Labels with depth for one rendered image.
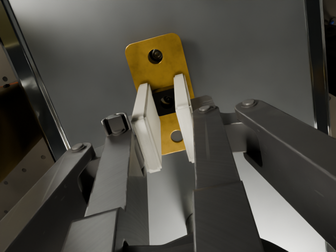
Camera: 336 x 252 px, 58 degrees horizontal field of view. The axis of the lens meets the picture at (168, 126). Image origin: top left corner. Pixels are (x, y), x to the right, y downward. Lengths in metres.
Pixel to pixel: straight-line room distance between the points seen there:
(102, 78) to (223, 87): 0.09
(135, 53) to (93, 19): 0.04
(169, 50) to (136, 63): 0.02
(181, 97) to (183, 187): 0.13
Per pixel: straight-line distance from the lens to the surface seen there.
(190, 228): 0.27
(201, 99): 0.17
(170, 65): 0.21
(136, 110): 0.15
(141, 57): 0.21
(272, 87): 0.24
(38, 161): 0.64
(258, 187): 0.27
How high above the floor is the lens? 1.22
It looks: 68 degrees down
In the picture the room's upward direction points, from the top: 178 degrees clockwise
